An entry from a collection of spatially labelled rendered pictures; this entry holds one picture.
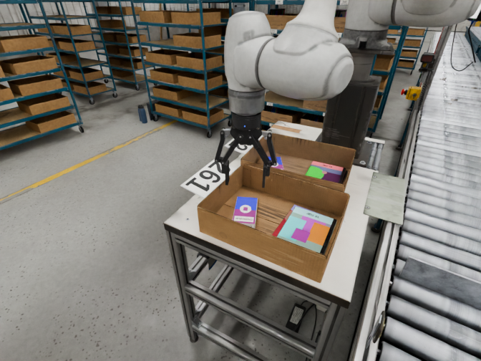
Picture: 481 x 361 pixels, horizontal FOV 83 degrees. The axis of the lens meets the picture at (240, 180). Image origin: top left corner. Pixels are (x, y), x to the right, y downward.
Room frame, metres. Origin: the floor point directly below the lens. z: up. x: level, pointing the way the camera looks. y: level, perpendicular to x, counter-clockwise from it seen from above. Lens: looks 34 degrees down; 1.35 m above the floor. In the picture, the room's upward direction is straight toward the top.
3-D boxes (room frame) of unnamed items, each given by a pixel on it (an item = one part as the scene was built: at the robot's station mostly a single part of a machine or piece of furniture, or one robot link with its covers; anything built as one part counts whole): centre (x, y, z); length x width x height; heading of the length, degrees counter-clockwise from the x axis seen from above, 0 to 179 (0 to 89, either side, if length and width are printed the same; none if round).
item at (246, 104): (0.67, -0.02, 1.14); 0.09 x 0.09 x 0.06
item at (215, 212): (0.64, -0.11, 0.80); 0.38 x 0.28 x 0.10; 61
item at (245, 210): (0.67, -0.02, 0.77); 0.13 x 0.07 x 0.04; 173
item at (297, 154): (0.93, -0.23, 0.80); 0.38 x 0.28 x 0.10; 64
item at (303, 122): (2.40, -0.80, 0.39); 0.40 x 0.30 x 0.10; 59
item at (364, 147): (1.16, -0.48, 0.91); 0.26 x 0.26 x 0.33; 62
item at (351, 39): (1.15, -0.47, 1.23); 0.22 x 0.18 x 0.06; 159
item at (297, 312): (0.74, -0.28, 0.02); 0.15 x 0.06 x 0.03; 152
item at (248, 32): (0.66, -0.02, 1.25); 0.13 x 0.11 x 0.16; 44
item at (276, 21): (2.65, -0.41, 1.19); 0.40 x 0.30 x 0.10; 58
